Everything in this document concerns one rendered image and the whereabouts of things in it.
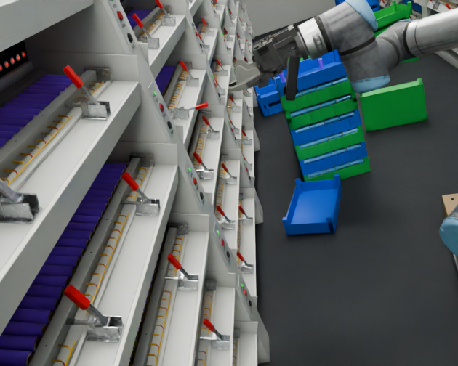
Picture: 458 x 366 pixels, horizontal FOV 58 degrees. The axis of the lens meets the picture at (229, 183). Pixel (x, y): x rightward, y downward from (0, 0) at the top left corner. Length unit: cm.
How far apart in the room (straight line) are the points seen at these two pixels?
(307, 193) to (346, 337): 79
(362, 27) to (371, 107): 127
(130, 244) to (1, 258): 30
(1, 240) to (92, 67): 47
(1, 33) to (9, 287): 28
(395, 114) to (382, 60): 124
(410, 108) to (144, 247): 183
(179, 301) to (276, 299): 72
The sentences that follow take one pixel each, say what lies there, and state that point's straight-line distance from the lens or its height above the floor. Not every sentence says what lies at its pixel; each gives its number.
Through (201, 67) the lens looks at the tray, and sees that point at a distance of 156.
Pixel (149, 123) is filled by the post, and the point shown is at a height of 84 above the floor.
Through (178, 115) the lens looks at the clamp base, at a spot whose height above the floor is 75.
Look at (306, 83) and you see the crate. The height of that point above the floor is 50.
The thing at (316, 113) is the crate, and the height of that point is 36.
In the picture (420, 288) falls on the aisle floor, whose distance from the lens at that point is 148.
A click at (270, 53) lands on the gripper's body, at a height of 84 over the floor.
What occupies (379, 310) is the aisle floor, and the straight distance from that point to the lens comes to 143.
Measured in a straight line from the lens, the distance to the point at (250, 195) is 179.
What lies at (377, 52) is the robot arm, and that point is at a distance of 109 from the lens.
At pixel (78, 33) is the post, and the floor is 104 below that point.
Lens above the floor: 111
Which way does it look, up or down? 29 degrees down
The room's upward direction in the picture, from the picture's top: 22 degrees counter-clockwise
